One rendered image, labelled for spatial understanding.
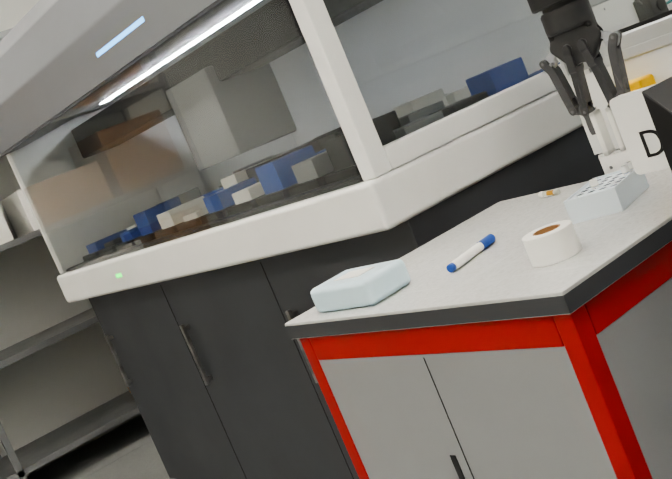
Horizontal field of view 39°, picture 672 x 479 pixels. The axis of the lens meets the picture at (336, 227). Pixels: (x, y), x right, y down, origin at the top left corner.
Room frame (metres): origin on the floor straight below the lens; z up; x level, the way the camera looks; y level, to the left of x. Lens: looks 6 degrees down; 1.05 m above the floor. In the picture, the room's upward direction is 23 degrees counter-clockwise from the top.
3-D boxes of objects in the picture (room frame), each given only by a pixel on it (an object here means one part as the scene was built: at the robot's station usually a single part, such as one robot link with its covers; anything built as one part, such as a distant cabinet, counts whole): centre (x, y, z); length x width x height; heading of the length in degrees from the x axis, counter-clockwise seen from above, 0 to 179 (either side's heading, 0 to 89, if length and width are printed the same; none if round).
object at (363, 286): (1.53, 0.00, 0.78); 0.15 x 0.10 x 0.04; 38
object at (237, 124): (2.95, -0.04, 1.13); 1.78 x 1.14 x 0.45; 35
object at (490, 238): (1.49, -0.18, 0.77); 0.14 x 0.02 x 0.02; 138
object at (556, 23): (1.45, -0.44, 1.03); 0.08 x 0.07 x 0.09; 50
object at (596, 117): (1.46, -0.43, 0.87); 0.03 x 0.01 x 0.07; 140
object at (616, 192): (1.45, -0.40, 0.78); 0.12 x 0.08 x 0.04; 140
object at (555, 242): (1.27, -0.26, 0.78); 0.07 x 0.07 x 0.04
